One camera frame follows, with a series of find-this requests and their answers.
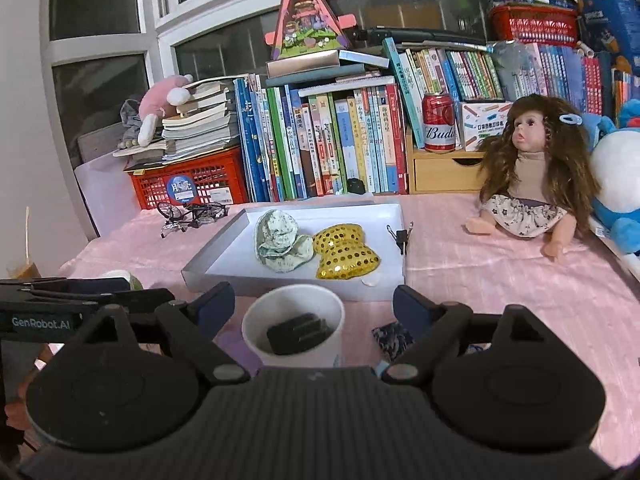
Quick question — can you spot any gold sequin pouch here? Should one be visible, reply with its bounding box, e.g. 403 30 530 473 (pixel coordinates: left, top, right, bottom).
313 223 382 281

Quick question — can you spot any black flat device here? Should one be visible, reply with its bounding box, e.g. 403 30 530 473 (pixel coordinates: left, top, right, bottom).
349 24 488 47

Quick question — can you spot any red beer can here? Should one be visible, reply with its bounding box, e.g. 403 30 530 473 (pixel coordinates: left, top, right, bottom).
421 92 458 154

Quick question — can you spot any wooden drawer box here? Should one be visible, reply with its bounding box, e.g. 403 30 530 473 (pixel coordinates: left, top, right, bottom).
405 127 493 195

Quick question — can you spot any pink triangular toy house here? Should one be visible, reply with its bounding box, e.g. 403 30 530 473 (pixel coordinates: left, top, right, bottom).
263 0 357 61

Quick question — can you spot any miniature black bicycle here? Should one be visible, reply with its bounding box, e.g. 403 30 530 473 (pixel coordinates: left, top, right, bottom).
156 201 231 239

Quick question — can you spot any green floral cloth hat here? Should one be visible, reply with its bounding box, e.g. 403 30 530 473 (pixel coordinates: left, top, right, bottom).
255 210 315 274

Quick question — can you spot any blue cardboard box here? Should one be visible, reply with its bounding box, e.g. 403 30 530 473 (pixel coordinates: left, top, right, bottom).
575 0 640 78

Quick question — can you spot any red plastic basket with sticker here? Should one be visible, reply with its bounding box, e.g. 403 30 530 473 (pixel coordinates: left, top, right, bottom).
124 146 250 211

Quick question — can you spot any row of upright picture books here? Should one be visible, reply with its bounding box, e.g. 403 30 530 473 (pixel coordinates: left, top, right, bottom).
233 74 410 204

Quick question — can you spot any white shallow tray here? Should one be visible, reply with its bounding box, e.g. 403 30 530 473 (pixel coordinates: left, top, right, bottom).
181 202 407 302

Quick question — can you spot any pink tablecloth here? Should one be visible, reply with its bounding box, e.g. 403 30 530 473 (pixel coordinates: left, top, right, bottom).
57 192 640 463

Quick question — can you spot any stack of books under toy house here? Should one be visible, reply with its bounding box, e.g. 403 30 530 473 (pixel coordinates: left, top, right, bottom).
264 49 397 95

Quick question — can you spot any red basket of booklets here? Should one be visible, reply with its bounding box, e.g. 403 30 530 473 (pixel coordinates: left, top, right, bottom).
488 2 581 48

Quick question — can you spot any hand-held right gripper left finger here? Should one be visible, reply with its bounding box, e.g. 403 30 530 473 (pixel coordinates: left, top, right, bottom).
60 281 251 386

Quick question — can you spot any pink plush toy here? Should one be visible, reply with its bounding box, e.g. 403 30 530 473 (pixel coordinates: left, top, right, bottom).
137 74 194 148

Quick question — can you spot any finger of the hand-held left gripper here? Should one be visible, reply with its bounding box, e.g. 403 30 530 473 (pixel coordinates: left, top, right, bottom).
0 276 133 306

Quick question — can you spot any white paper cup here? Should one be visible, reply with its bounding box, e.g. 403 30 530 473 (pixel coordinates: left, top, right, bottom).
241 284 346 369

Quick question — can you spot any blue patterned cloth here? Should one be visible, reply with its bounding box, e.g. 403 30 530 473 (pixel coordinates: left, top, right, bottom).
371 322 417 362

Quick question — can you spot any white label printer box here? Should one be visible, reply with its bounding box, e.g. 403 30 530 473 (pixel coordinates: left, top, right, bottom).
458 100 513 152

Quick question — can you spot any stack of flat paperback books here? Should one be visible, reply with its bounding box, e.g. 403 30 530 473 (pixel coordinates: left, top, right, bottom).
114 80 242 165

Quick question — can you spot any brown-haired doll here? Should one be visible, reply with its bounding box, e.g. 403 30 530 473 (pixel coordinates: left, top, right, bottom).
465 93 601 265

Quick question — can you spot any black binder clip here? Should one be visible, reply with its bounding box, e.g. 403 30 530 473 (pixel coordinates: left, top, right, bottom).
386 221 415 257

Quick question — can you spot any black rectangular object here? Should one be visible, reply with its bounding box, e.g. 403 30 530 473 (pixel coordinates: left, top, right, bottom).
266 313 334 356

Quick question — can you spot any blue and white plush toy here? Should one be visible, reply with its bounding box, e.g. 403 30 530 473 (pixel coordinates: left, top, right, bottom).
580 100 640 253

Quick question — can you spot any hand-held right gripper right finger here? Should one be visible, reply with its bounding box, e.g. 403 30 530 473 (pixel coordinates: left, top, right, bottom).
381 285 561 386

